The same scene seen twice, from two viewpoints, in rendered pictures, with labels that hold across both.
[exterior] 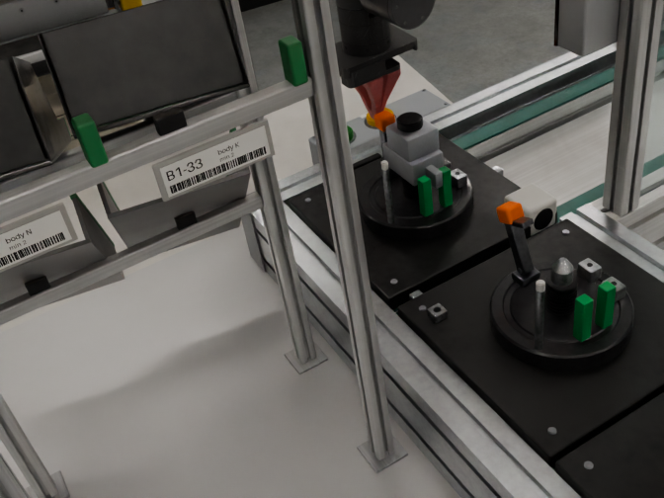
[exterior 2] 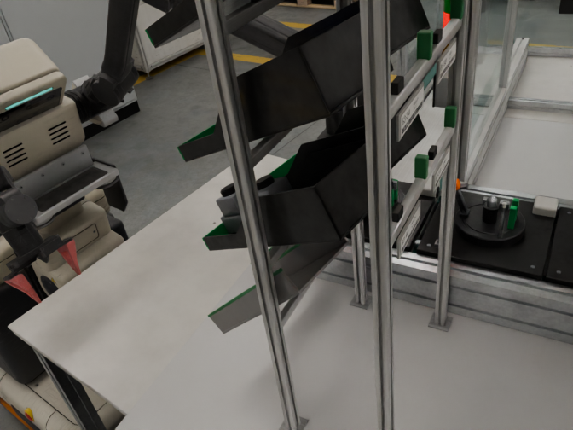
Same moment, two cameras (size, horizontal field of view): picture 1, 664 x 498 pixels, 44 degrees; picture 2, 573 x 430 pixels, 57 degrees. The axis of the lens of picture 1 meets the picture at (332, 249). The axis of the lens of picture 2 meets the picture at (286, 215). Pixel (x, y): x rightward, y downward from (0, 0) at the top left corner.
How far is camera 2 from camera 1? 63 cm
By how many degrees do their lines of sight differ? 27
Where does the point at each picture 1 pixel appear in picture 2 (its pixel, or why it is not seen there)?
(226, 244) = not seen: hidden behind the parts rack
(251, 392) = (351, 328)
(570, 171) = (411, 174)
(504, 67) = (224, 161)
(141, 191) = (173, 262)
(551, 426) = (530, 265)
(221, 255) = not seen: hidden behind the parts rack
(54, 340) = (207, 356)
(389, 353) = (432, 269)
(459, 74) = (200, 171)
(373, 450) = (437, 322)
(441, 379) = (465, 270)
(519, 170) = not seen: hidden behind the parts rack
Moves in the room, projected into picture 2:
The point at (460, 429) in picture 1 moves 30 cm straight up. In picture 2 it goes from (495, 283) to (515, 143)
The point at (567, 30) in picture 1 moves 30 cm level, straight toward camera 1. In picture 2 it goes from (441, 97) to (535, 158)
